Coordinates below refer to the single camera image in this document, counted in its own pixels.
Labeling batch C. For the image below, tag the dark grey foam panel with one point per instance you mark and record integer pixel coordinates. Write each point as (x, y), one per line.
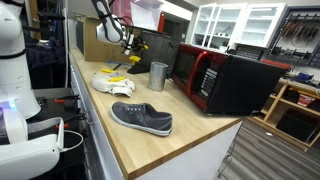
(161, 48)

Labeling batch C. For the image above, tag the wooden shelf unit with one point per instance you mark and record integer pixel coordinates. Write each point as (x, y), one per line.
(292, 112)

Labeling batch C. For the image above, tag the small yellow T-handle keys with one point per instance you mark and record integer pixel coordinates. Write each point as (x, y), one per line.
(134, 59)

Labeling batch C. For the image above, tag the grey metal cylinder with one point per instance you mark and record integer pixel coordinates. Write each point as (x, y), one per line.
(157, 76)

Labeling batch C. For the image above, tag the light grey crumpled cloth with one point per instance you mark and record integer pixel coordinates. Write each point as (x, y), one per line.
(100, 82)

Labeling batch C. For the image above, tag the brown cardboard box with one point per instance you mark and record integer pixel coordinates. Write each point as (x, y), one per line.
(95, 50)

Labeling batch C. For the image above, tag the grey canvas sneaker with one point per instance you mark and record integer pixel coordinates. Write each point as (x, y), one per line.
(143, 117)

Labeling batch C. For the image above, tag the black wedge tool stand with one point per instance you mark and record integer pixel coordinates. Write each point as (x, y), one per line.
(138, 69)

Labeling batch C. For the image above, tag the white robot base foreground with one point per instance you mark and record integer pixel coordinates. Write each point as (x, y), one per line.
(31, 149)

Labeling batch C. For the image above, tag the orange handled clamp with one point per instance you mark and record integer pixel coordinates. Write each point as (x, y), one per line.
(69, 98)

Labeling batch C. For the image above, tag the long yellow T-handle hex key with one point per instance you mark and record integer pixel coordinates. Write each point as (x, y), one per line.
(105, 70)

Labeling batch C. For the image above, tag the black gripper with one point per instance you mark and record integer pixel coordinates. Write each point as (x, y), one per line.
(131, 44)

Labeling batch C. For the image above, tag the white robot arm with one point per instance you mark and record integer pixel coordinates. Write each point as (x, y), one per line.
(110, 29)

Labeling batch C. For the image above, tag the yellow T-handle key on cloth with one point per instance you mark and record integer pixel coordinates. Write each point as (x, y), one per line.
(116, 79)

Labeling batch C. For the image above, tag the white glass door cabinet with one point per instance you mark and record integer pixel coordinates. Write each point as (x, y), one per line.
(222, 26)

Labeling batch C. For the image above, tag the black pegboard tool wall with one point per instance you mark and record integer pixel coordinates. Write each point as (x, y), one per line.
(297, 40)

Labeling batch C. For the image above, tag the red black microwave oven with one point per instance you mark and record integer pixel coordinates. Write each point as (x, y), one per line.
(220, 83)

